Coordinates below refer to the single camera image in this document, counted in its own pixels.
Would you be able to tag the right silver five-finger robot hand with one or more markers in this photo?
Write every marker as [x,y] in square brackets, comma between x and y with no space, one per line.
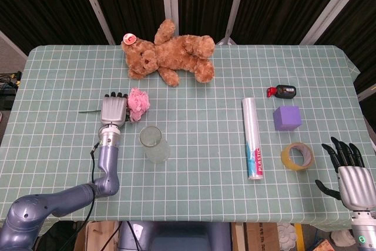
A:
[352,183]

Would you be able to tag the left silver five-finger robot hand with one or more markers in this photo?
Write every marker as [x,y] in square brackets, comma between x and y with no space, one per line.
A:
[113,110]

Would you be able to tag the pink artificial flower bouquet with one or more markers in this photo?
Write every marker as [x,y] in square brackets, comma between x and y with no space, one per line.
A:
[138,104]

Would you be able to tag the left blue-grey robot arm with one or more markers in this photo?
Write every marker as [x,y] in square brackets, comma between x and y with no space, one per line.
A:
[108,157]

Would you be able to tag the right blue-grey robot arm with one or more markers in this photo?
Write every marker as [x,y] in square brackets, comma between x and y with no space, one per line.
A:
[362,233]

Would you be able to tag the clear plastic cup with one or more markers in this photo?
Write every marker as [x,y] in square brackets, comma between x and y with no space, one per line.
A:
[155,151]

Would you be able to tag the yellowish packing tape roll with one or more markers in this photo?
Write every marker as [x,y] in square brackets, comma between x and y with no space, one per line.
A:
[285,157]

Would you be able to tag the round pink hang tag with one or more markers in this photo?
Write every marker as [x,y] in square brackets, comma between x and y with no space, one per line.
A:
[129,38]

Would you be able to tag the pale pink cloth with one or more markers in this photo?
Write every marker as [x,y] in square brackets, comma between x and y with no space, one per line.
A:
[286,234]

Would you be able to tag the brown plush teddy bear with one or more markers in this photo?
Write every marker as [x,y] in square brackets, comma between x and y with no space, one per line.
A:
[176,54]

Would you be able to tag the purple foam cube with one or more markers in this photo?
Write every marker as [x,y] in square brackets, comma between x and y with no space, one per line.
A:
[286,118]

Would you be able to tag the green grid tablecloth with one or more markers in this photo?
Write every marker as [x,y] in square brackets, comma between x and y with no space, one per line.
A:
[205,133]

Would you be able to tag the brown cardboard box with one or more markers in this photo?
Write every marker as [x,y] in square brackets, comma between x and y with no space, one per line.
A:
[100,236]
[261,236]

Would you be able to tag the plastic wrap roll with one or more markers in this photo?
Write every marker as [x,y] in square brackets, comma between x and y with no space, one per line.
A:
[252,133]

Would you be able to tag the black and red small gadget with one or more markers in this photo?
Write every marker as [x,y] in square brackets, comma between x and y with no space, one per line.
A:
[286,90]

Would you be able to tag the dark pleated curtain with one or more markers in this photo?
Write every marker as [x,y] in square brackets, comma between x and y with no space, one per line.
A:
[44,4]

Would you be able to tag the wooden board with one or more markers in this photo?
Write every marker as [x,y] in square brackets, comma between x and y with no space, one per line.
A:
[237,236]

